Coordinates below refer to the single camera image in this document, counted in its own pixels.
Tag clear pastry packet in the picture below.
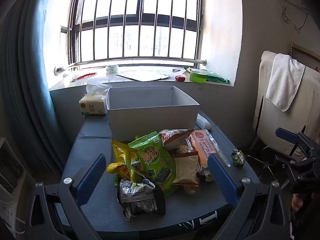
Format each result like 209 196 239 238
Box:
184 180 200 195

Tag white plastic shelf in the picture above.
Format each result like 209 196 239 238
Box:
0 137 35 240

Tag green plastic packet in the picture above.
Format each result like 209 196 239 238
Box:
184 66 230 84

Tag white packet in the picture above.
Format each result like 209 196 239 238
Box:
196 114 213 130

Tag red white snack bag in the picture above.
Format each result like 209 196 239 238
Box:
159 129 195 150

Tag orange snack packet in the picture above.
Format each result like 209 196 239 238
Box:
189 129 231 175

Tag wooden frame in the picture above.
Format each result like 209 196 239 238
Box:
290 42 320 63

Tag thin metal stand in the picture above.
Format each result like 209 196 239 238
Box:
246 155 290 188

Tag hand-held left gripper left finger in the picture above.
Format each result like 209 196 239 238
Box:
25 154 108 240

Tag tissue pack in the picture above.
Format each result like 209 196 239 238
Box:
79 82 112 116

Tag yellow snack bag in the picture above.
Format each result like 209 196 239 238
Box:
107 140 140 182

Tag black silver snack bag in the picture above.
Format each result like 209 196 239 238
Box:
117 177 167 222

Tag green snack bag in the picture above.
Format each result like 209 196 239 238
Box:
128 131 177 197

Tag green round container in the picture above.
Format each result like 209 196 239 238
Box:
189 70 207 83

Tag small green snack packet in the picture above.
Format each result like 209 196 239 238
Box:
231 149 247 166

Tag blue curtain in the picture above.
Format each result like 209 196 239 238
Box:
0 0 70 173

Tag metal window guard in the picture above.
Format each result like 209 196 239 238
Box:
54 0 213 75

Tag white cardboard box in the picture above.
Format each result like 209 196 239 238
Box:
106 86 200 140

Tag beige chair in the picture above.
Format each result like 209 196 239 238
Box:
252 51 320 160

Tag red handled tool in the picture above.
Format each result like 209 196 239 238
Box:
71 72 97 82

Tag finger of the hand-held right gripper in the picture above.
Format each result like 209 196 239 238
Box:
274 154 295 167
275 127 300 143

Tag white towel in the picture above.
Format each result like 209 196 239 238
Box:
266 54 306 112

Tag person's right hand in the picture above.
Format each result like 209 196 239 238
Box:
291 193 305 212

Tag papers on windowsill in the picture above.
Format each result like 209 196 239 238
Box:
116 69 173 82

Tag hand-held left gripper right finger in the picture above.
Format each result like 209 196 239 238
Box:
208 154 292 240

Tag beige snack packet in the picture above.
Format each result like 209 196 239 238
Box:
172 152 199 187

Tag hanging wall cord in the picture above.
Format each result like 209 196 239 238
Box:
275 0 309 34

